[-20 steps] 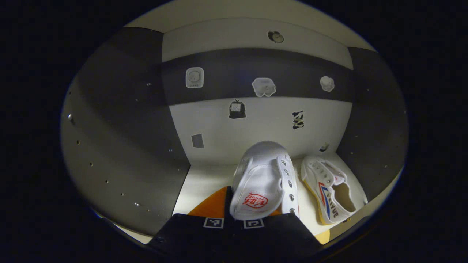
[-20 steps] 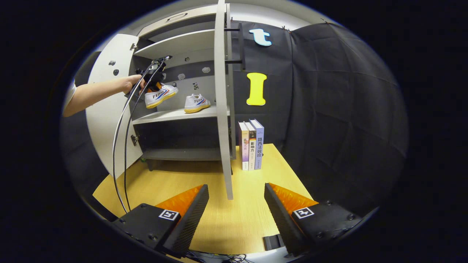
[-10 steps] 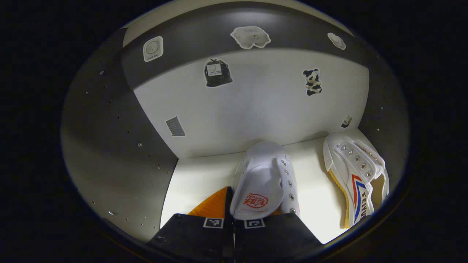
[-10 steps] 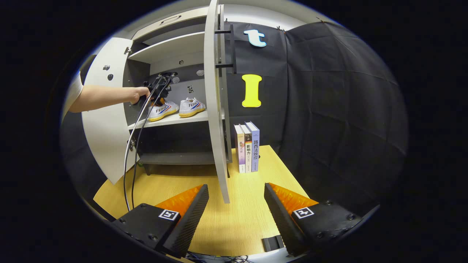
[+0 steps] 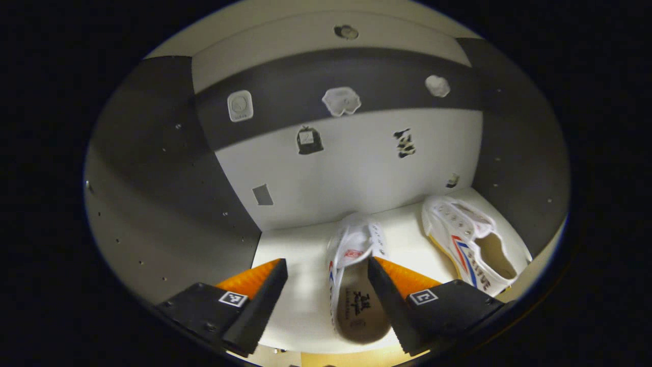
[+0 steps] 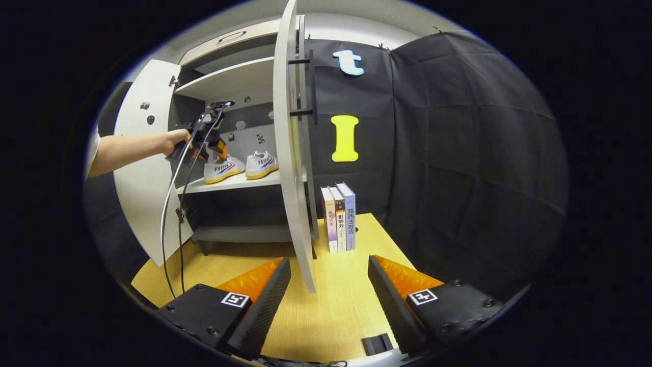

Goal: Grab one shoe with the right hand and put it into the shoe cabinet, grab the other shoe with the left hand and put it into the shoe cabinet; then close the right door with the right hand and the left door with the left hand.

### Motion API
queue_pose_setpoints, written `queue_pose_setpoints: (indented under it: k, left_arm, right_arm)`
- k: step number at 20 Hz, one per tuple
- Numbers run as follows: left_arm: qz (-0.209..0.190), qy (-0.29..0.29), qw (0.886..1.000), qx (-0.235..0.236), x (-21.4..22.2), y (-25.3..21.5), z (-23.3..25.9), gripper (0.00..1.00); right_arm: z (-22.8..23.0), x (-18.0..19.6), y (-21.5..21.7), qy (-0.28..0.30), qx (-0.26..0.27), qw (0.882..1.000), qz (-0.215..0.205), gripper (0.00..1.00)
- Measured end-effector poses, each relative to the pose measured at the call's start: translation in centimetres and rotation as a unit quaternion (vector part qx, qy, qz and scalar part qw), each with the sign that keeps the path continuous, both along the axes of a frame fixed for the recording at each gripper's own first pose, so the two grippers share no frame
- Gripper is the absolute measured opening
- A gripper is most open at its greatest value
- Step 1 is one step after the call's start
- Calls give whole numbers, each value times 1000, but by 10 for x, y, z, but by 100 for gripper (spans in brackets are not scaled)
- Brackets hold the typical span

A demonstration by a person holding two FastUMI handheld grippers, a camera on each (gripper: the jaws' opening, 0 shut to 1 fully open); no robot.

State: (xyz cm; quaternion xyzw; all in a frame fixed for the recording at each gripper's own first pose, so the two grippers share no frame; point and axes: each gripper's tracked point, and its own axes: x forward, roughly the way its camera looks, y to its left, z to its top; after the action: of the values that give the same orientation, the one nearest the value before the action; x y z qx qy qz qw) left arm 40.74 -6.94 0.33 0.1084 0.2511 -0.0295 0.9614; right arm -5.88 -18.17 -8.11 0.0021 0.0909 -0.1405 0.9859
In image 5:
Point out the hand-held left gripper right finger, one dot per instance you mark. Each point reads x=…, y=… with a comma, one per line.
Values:
x=389, y=306

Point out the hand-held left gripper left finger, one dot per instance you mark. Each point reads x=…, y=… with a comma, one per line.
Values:
x=260, y=306

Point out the white canvas shoe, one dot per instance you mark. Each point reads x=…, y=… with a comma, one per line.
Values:
x=356, y=239
x=458, y=224

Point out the white shoe cabinet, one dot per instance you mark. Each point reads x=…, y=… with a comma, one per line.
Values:
x=356, y=168

